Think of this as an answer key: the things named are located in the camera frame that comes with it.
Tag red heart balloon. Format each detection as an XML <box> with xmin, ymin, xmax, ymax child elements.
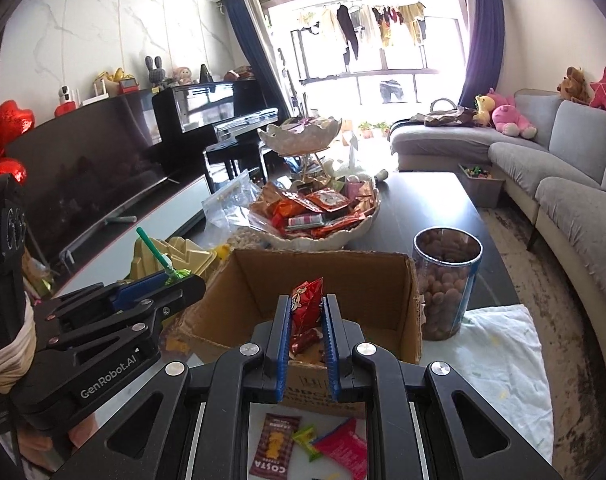
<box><xmin>0</xmin><ymin>157</ymin><xmax>28</xmax><ymax>183</ymax></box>
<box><xmin>0</xmin><ymin>100</ymin><xmax>36</xmax><ymax>158</ymax></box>

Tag pile of snack packets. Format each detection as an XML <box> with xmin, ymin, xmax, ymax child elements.
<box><xmin>250</xmin><ymin>180</ymin><xmax>378</xmax><ymax>241</ymax></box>

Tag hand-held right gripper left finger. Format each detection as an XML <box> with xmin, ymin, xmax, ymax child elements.
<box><xmin>53</xmin><ymin>295</ymin><xmax>292</xmax><ymax>480</ymax></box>

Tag curved black television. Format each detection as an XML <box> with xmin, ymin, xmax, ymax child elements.
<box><xmin>5</xmin><ymin>89</ymin><xmax>181</xmax><ymax>271</ymax></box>

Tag black upright piano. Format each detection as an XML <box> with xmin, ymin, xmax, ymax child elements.
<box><xmin>152</xmin><ymin>79</ymin><xmax>284</xmax><ymax>196</ymax></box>

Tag grey storage bin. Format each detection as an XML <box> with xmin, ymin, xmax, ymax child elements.
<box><xmin>458</xmin><ymin>162</ymin><xmax>506</xmax><ymax>208</ymax></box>

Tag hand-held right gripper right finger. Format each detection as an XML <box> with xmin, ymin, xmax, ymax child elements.
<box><xmin>322</xmin><ymin>295</ymin><xmax>561</xmax><ymax>480</ymax></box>

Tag yellow ornament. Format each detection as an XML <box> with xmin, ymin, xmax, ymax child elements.
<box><xmin>94</xmin><ymin>67</ymin><xmax>128</xmax><ymax>96</ymax></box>

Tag grey bunny figure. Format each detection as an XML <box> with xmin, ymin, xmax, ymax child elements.
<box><xmin>145</xmin><ymin>55</ymin><xmax>168</xmax><ymax>88</ymax></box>

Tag red foil snack packet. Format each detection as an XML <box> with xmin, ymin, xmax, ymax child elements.
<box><xmin>289</xmin><ymin>277</ymin><xmax>326</xmax><ymax>361</ymax></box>

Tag yellow plush toy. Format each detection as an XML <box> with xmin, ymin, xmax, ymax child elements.
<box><xmin>473</xmin><ymin>94</ymin><xmax>498</xmax><ymax>127</ymax></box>

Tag pink plush toy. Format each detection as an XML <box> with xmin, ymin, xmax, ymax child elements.
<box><xmin>485</xmin><ymin>88</ymin><xmax>538</xmax><ymax>140</ymax></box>

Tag dark blue curtain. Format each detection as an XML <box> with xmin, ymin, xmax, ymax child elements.
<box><xmin>457</xmin><ymin>0</ymin><xmax>506</xmax><ymax>108</ymax></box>
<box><xmin>222</xmin><ymin>0</ymin><xmax>286</xmax><ymax>126</ymax></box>

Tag pink star cushion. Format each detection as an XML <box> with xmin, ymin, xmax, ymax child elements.
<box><xmin>589</xmin><ymin>66</ymin><xmax>606</xmax><ymax>112</ymax></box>

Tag white and red camera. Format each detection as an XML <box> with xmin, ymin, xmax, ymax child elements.
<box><xmin>54</xmin><ymin>85</ymin><xmax>80</xmax><ymax>117</ymax></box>

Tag grey sectional sofa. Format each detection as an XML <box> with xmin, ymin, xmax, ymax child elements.
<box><xmin>389</xmin><ymin>89</ymin><xmax>606</xmax><ymax>331</ymax></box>

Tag brown handbag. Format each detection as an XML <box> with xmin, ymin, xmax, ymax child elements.
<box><xmin>423</xmin><ymin>99</ymin><xmax>476</xmax><ymax>127</ymax></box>

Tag potted plants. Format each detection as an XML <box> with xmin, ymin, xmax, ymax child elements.
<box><xmin>358</xmin><ymin>121</ymin><xmax>390</xmax><ymax>140</ymax></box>

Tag brown plush toy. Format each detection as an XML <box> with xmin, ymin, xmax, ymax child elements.
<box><xmin>557</xmin><ymin>66</ymin><xmax>591</xmax><ymax>103</ymax></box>

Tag white television cabinet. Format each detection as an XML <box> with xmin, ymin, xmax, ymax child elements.
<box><xmin>58</xmin><ymin>175</ymin><xmax>208</xmax><ymax>291</ymax></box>

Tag clear zip bags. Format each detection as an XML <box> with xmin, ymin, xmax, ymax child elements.
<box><xmin>201</xmin><ymin>170</ymin><xmax>264</xmax><ymax>248</ymax></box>

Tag yellow-lid clear snack jar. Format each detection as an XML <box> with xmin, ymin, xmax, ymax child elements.
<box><xmin>128</xmin><ymin>236</ymin><xmax>232</xmax><ymax>281</ymax></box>

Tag row of hanging clothes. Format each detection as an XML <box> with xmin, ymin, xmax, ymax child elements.
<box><xmin>298</xmin><ymin>2</ymin><xmax>428</xmax><ymax>61</ymax></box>

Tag pink snack packet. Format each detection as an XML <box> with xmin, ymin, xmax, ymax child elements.
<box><xmin>313</xmin><ymin>417</ymin><xmax>368</xmax><ymax>480</ymax></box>

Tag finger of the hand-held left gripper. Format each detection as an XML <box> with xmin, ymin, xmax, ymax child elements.
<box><xmin>35</xmin><ymin>274</ymin><xmax>207</xmax><ymax>356</ymax></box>
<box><xmin>45</xmin><ymin>272</ymin><xmax>171</xmax><ymax>318</ymax></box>

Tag yellow green candy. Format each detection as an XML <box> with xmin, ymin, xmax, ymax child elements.
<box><xmin>292</xmin><ymin>425</ymin><xmax>324</xmax><ymax>461</ymax></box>

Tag light blue tablecloth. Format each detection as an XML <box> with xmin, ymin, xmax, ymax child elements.
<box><xmin>245</xmin><ymin>304</ymin><xmax>556</xmax><ymax>480</ymax></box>

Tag clear jar of nuts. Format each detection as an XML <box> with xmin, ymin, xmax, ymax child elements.
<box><xmin>413</xmin><ymin>227</ymin><xmax>484</xmax><ymax>342</ymax></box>

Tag brown cardboard box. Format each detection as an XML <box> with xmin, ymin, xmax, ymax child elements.
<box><xmin>175</xmin><ymin>248</ymin><xmax>424</xmax><ymax>418</ymax></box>

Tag white tiered snack tray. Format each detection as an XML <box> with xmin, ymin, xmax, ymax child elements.
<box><xmin>247</xmin><ymin>115</ymin><xmax>382</xmax><ymax>252</ymax></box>

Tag brown snack packet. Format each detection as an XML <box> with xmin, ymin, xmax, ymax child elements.
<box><xmin>249</xmin><ymin>412</ymin><xmax>302</xmax><ymax>480</ymax></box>

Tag green lollipop with long stick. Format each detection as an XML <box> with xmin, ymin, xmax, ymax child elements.
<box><xmin>136</xmin><ymin>227</ymin><xmax>191</xmax><ymax>286</ymax></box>

